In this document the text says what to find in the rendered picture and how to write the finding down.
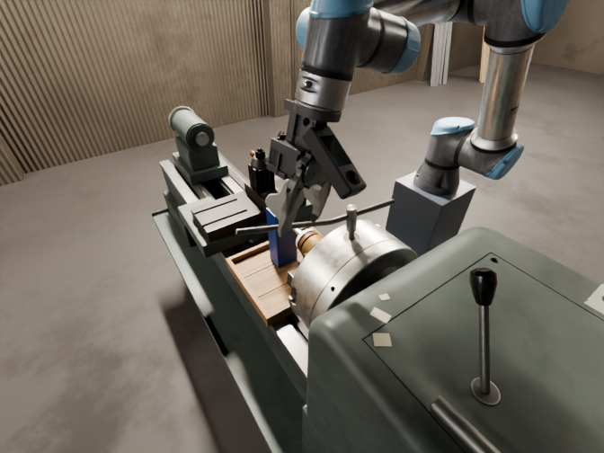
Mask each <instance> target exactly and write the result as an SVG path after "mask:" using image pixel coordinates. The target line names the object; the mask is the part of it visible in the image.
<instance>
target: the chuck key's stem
mask: <svg viewBox="0 0 604 453"><path fill-rule="evenodd" d="M346 214H347V216H348V217H349V219H347V220H346V230H347V232H348V236H347V237H348V239H349V240H350V241H351V240H354V239H355V237H354V234H355V232H356V230H357V207H356V206H355V205H348V206H347V207H346Z"/></svg>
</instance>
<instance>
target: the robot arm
mask: <svg viewBox="0 0 604 453"><path fill-rule="evenodd" d="M568 2H569V0H312V2H311V6H310V7H308V8H307V9H305V10H304V11H303V12H302V14H301V15H300V16H299V18H298V22H297V28H296V35H297V40H298V44H299V46H300V47H301V48H302V49H303V54H302V58H301V64H300V69H299V75H298V83H297V89H296V93H295V98H296V100H295V101H291V100H290V99H285V103H284V109H286V110H289V111H290V113H289V122H288V127H287V131H281V132H283V134H282V135H280V133H281V132H280V133H279V135H278V137H277V138H272V139H271V147H270V153H269V158H268V164H267V169H268V170H270V171H272V172H274V173H275V175H277V176H278V177H280V178H281V179H283V180H286V179H289V181H288V182H286V183H285V184H284V185H283V187H282V189H281V191H280V193H278V194H269V195H268V196H267V198H266V201H265V203H266V206H267V207H268V208H269V209H270V211H271V212H272V213H273V214H274V215H275V216H276V217H277V219H278V220H279V225H278V234H279V237H283V236H284V235H286V234H287V233H288V232H289V231H291V227H292V224H293V222H294V220H295V218H296V214H297V212H298V209H299V207H300V206H301V204H302V203H303V201H304V198H306V199H307V200H308V201H309V202H310V203H311V204H312V205H313V211H312V213H311V222H313V223H314V222H316V221H317V220H318V219H319V218H320V216H321V214H322V211H323V209H324V206H325V203H326V201H327V198H328V197H329V194H330V191H331V188H332V186H333V188H334V189H335V191H336V192H337V194H338V196H339V197H340V199H342V200H345V199H347V198H349V197H352V196H354V195H357V194H359V193H360V192H362V191H363V190H365V189H366V187H367V184H366V183H365V182H364V180H363V179H362V177H361V175H360V173H359V172H358V170H357V169H356V167H355V166H354V164H353V162H352V161H351V160H350V158H349V157H348V155H347V154H346V152H345V150H344V149H343V147H342V145H341V144H340V142H339V141H338V139H337V137H336V136H335V135H334V133H333V132H332V130H331V128H330V127H329V126H327V122H339V121H340V118H341V116H342V110H343V109H344V108H345V104H346V101H347V97H348V94H349V90H350V87H351V80H352V77H353V74H354V70H355V67H358V68H364V69H368V70H373V71H378V72H381V73H383V74H399V73H402V72H404V71H405V70H406V69H408V68H409V67H410V66H411V65H412V64H413V62H414V61H415V59H416V58H417V56H418V53H419V50H420V46H421V35H420V33H419V31H418V29H417V27H418V26H421V25H424V24H426V23H429V22H430V23H433V24H442V23H444V22H462V23H469V24H474V25H481V26H484V43H485V44H486V45H487V46H489V47H490V50H489V56H488V62H487V68H486V74H485V80H484V91H483V97H482V103H481V110H480V115H479V121H478V127H477V128H475V129H474V127H475V122H474V121H472V120H471V119H466V118H459V117H451V118H444V119H440V120H437V121H436V122H435V124H434V126H433V129H432V132H431V137H430V141H429V145H428V148H427V151H426V155H425V158H424V161H423V163H422V165H421V166H420V168H419V169H418V171H417V172H416V174H415V176H414V179H413V182H414V184H415V185H416V186H417V187H418V188H419V189H421V190H423V191H426V192H428V193H431V194H436V195H449V194H452V193H454V192H456V191H457V189H458V186H459V183H460V181H459V167H460V166H462V167H464V168H466V169H468V170H470V171H473V172H475V173H479V174H481V175H483V176H484V177H488V178H490V179H493V180H500V179H501V178H502V177H503V176H505V175H506V174H507V173H508V172H509V171H510V169H511V168H512V167H513V166H514V165H515V164H516V163H517V161H518V160H519V158H520V156H521V154H522V152H523V150H524V146H523V145H522V144H521V143H517V139H518V132H517V130H516V129H515V128H514V125H515V121H516V118H517V114H518V110H519V106H520V100H521V96H522V93H523V90H524V86H525V83H526V79H527V75H528V71H529V65H530V61H531V58H532V55H533V51H534V48H535V44H536V43H537V42H538V41H540V40H542V39H543V38H544V37H545V36H546V33H547V32H548V31H551V30H552V29H553V28H554V27H555V26H556V25H557V24H558V22H559V21H560V19H561V18H562V16H563V14H564V9H565V7H566V6H567V5H568ZM286 132H287V133H286ZM284 133H286V134H284ZM279 140H282V141H279ZM284 140H285V141H284ZM272 149H273V151H272ZM271 155H272V156H271Z"/></svg>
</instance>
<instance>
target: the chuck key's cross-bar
mask: <svg viewBox="0 0 604 453"><path fill-rule="evenodd" d="M393 204H395V200H394V199H391V200H386V201H383V202H380V203H378V204H375V205H372V206H369V207H366V208H364V209H359V210H357V216H360V215H363V214H366V213H369V212H371V211H374V210H377V209H382V208H384V207H387V206H390V205H393ZM347 219H349V217H348V216H347V214H345V215H342V216H339V217H337V218H331V219H323V220H317V221H316V222H314V223H313V222H311V221H306V222H297V223H293V224H292V227H291V229H297V228H304V227H319V226H328V225H333V224H336V223H339V222H342V221H344V220H347ZM272 231H278V225H272V226H256V227H247V228H238V229H236V230H235V234H236V235H249V234H257V233H264V232H272Z"/></svg>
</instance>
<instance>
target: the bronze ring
mask: <svg viewBox="0 0 604 453"><path fill-rule="evenodd" d="M323 238H324V236H323V235H321V234H318V233H317V232H316V231H315V230H310V231H307V232H305V233H304V234H303V235H302V236H301V237H300V238H299V240H298V250H299V251H300V252H301V254H302V256H304V253H309V252H310V251H311V250H312V248H313V247H314V246H315V245H316V244H317V243H318V242H320V241H321V240H322V239H323Z"/></svg>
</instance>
